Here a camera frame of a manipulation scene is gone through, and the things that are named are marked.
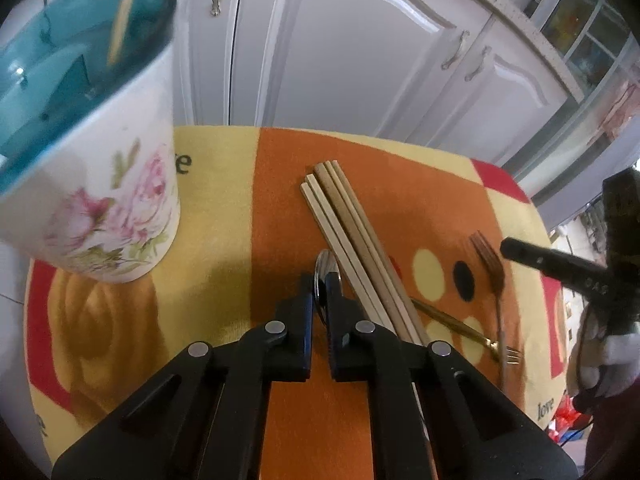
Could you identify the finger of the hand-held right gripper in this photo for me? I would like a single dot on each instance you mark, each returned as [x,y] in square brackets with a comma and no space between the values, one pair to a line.
[550,262]

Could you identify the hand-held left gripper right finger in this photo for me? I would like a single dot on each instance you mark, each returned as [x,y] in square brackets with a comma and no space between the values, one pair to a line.
[334,310]

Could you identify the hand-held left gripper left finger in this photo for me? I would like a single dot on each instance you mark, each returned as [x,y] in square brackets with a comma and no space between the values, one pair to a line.
[303,310]

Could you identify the silver spoon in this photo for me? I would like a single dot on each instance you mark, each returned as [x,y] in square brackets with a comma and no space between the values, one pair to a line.
[325,267]

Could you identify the copper fork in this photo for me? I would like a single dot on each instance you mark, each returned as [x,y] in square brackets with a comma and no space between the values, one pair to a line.
[496,290]

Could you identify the brown wooden chopstick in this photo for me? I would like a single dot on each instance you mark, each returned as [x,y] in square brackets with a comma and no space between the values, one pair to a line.
[350,220]
[357,215]

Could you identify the gold fork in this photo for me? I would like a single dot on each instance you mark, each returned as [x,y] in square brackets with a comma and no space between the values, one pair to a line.
[455,327]

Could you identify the white floral cup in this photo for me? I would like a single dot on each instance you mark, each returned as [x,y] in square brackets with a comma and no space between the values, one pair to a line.
[110,170]

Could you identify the person's right hand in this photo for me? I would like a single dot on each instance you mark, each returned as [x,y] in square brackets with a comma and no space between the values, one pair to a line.
[600,360]

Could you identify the printed orange yellow blanket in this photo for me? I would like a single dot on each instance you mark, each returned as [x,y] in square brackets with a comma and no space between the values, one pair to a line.
[240,240]

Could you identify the pink cloth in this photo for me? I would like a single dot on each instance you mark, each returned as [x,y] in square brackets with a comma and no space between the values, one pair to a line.
[620,110]

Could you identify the red plastic bag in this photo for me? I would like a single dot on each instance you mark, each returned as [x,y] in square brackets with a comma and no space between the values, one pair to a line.
[565,415]

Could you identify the glass door cabinet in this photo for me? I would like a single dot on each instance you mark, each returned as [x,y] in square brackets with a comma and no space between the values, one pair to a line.
[585,25]

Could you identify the speckled countertop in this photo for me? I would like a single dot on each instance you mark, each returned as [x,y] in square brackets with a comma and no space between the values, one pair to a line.
[520,20]

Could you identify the wide white cabinet door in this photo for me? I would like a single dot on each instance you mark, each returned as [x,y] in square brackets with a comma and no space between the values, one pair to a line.
[340,50]

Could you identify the narrow white cabinet door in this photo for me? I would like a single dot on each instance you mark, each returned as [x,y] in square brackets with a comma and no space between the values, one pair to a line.
[200,60]

